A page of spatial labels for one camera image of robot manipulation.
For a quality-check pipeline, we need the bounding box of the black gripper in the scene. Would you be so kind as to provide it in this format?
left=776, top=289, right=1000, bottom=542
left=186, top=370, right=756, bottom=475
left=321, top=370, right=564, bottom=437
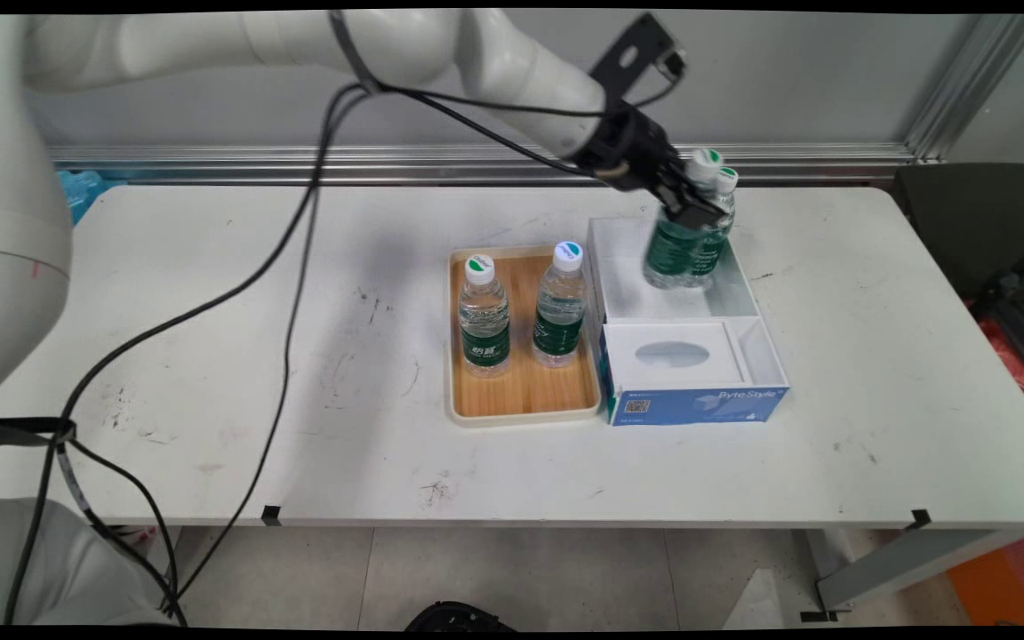
left=576, top=105, right=732, bottom=234

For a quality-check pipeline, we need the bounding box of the green label water bottle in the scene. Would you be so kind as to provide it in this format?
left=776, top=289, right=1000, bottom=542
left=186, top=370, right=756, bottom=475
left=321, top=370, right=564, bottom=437
left=458, top=255, right=512, bottom=378
left=643, top=148, right=724, bottom=290
left=532, top=241, right=588, bottom=368
left=688, top=166, right=740, bottom=287

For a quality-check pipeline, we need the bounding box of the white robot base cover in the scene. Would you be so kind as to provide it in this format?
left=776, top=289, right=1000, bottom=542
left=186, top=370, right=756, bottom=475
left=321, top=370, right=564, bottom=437
left=0, top=498, right=177, bottom=625

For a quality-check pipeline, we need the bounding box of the white and blue cardboard box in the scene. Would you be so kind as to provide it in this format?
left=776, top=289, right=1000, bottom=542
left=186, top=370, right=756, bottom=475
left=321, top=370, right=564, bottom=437
left=585, top=216, right=790, bottom=428

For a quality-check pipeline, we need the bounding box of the bamboo tray with cream rim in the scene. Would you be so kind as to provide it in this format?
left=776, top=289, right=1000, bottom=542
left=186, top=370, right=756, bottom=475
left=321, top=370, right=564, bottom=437
left=447, top=246, right=604, bottom=428

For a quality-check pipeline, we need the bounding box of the red package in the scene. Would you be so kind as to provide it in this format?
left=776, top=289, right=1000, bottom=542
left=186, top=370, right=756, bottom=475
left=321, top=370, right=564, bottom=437
left=970, top=302, right=1024, bottom=414

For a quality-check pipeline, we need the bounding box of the grey table leg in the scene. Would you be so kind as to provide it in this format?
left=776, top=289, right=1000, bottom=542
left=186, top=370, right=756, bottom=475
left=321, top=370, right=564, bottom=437
left=805, top=528, right=1015, bottom=614

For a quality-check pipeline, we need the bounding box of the black round object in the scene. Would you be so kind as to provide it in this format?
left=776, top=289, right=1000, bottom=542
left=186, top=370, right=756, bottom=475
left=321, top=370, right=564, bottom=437
left=404, top=601, right=517, bottom=633

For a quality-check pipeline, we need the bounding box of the orange box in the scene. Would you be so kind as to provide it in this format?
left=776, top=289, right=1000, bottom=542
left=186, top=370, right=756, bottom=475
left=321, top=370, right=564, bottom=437
left=946, top=531, right=1024, bottom=625

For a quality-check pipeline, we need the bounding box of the blue plastic bag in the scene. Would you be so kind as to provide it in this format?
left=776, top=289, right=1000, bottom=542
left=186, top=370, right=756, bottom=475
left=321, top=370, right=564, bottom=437
left=57, top=169, right=126, bottom=225

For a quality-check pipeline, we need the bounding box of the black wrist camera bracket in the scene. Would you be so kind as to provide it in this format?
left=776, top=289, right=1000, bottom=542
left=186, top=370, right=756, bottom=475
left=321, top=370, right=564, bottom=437
left=589, top=12, right=688, bottom=92

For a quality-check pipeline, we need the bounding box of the aluminium frame rail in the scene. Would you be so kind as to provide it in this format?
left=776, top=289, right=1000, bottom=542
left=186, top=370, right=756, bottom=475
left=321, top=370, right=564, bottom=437
left=48, top=142, right=917, bottom=186

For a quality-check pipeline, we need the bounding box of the aluminium frame post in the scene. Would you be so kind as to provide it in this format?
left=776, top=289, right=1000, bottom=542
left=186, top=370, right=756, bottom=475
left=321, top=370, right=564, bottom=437
left=906, top=13, right=1024, bottom=163

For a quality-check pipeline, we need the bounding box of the black cable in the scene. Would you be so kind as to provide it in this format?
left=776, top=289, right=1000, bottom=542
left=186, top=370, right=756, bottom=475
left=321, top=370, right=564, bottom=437
left=4, top=62, right=682, bottom=625
left=161, top=82, right=606, bottom=623

